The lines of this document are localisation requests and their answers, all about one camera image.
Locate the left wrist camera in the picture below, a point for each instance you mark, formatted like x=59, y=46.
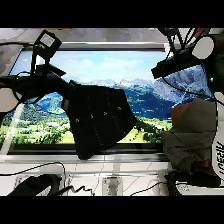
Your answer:
x=47, y=40

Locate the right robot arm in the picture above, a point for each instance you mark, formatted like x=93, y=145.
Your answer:
x=176, y=65

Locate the grey garment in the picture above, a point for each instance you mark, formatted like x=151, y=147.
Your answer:
x=190, y=133

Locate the black garment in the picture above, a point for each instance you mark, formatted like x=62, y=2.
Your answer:
x=100, y=120

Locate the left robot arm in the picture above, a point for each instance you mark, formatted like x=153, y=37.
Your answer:
x=33, y=85

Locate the blue patterned garment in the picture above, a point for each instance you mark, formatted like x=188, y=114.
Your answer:
x=188, y=83

